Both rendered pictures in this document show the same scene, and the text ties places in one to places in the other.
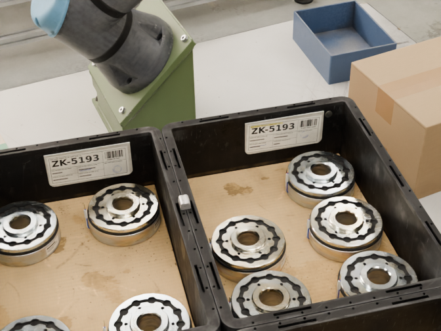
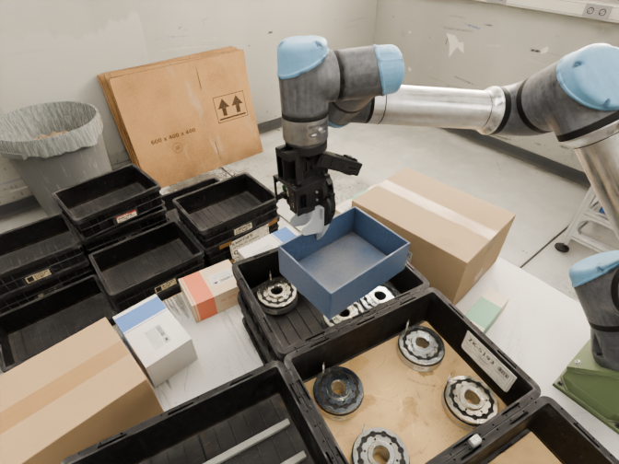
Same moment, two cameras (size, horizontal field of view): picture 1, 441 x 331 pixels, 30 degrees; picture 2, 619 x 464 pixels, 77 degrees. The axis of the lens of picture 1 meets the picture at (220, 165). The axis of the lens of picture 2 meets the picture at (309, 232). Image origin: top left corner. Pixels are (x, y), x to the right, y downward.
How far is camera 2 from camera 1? 0.47 m
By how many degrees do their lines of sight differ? 56
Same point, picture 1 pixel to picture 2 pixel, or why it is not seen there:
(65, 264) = (413, 383)
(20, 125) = (532, 309)
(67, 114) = (564, 330)
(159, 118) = (599, 392)
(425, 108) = not seen: outside the picture
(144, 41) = not seen: outside the picture
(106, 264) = (426, 408)
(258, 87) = not seen: outside the picture
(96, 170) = (487, 367)
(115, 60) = (600, 335)
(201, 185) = (537, 451)
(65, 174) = (472, 350)
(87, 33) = (592, 304)
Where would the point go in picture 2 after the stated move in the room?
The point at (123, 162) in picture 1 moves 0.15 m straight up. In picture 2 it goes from (505, 382) to (532, 338)
